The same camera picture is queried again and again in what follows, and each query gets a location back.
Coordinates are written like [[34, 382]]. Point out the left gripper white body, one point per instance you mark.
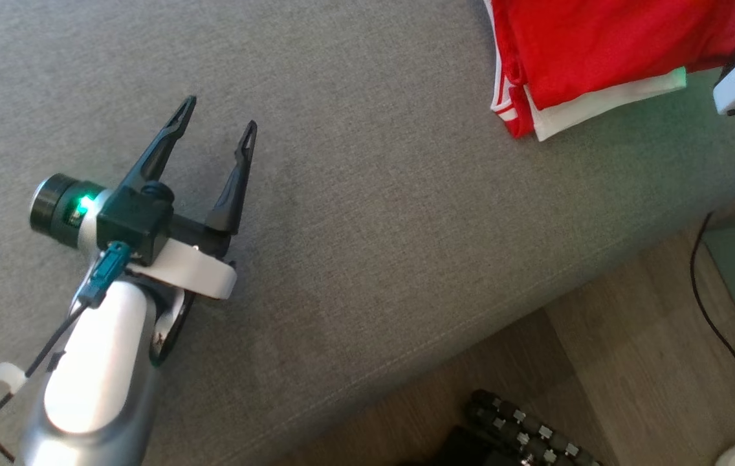
[[199, 272]]

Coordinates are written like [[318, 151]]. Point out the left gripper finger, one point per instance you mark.
[[164, 145], [235, 188]]

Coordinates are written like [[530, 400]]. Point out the red basketball jersey white sleeves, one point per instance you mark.
[[600, 45]]

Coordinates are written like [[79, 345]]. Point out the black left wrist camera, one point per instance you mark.
[[134, 220]]

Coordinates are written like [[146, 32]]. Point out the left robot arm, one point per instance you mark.
[[96, 375]]

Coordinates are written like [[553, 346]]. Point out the grey couch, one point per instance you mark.
[[341, 194]]

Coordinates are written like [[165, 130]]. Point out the robot base mecanum wheel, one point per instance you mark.
[[523, 427]]

